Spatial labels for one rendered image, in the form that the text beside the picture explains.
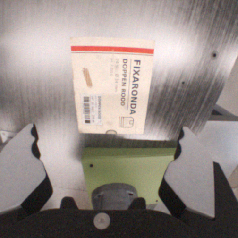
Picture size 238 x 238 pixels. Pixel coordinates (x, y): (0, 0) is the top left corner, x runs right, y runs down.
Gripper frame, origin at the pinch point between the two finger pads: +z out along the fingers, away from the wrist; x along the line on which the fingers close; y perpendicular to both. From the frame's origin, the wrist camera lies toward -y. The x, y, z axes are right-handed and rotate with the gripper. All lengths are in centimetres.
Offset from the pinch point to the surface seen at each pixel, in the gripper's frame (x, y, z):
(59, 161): -15.5, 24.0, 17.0
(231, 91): 114, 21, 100
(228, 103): 116, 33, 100
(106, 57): -0.9, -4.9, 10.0
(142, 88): 5.0, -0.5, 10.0
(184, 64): 15.1, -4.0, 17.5
